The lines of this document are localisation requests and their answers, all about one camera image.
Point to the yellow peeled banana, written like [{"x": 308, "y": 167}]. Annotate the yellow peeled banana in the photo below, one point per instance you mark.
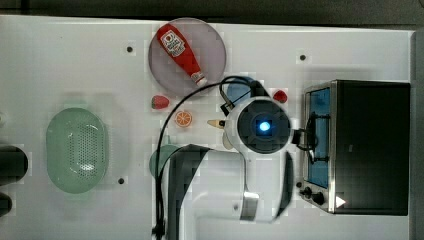
[{"x": 220, "y": 124}]

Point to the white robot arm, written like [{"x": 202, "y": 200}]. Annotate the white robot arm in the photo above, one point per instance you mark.
[{"x": 252, "y": 181}]

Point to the silver black toaster oven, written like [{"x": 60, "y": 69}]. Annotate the silver black toaster oven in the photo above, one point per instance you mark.
[{"x": 357, "y": 140}]

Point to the orange slice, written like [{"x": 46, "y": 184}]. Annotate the orange slice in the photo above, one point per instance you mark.
[{"x": 183, "y": 119}]

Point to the blue cup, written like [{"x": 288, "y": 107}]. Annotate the blue cup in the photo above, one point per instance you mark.
[{"x": 237, "y": 91}]

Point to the green mug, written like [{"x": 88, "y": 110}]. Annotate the green mug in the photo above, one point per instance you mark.
[{"x": 160, "y": 156}]

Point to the red strawberry with green top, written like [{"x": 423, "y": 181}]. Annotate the red strawberry with green top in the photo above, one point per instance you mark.
[{"x": 159, "y": 102}]

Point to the small red strawberry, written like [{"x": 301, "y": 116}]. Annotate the small red strawberry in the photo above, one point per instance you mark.
[{"x": 280, "y": 96}]

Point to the grey round plate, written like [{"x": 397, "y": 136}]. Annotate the grey round plate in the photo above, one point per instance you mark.
[{"x": 208, "y": 48}]

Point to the red ketchup bottle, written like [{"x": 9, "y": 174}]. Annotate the red ketchup bottle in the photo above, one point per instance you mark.
[{"x": 179, "y": 50}]

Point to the green perforated colander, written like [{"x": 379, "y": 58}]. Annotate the green perforated colander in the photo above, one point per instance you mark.
[{"x": 76, "y": 148}]

